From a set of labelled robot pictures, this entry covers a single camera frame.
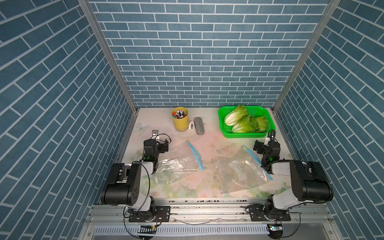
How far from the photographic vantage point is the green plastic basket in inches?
38.2

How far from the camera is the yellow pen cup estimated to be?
101 centimetres

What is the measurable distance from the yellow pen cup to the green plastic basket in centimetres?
25
